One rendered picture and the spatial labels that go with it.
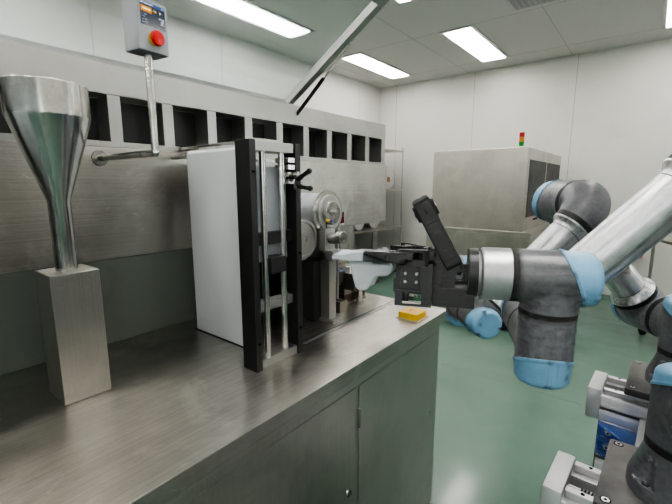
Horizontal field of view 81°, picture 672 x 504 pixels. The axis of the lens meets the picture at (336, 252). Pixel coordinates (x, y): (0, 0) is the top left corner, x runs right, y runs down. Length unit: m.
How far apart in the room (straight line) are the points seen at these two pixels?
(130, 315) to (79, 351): 0.35
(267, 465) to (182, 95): 1.05
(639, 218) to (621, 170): 4.77
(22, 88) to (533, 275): 0.88
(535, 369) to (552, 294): 0.11
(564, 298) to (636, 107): 5.02
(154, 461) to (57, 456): 0.17
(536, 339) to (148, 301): 1.06
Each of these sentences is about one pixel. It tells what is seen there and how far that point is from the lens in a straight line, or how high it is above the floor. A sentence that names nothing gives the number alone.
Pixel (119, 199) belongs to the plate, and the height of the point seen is 1.30.
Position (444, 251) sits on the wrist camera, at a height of 1.25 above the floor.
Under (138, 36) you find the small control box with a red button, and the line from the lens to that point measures 0.98.
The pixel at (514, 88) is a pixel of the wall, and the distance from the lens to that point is 5.82.
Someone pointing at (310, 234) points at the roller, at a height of 1.19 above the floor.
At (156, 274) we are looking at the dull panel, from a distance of 1.32.
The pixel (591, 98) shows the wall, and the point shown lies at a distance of 5.62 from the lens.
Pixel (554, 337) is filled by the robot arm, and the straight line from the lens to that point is 0.61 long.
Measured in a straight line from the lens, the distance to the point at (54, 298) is 0.94.
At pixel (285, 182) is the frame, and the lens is 0.99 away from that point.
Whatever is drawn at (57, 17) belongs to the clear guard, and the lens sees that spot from 1.22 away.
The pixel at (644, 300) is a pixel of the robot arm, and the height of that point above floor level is 1.03.
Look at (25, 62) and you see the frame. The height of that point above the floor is 1.62.
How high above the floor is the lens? 1.34
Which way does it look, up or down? 10 degrees down
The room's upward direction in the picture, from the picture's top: straight up
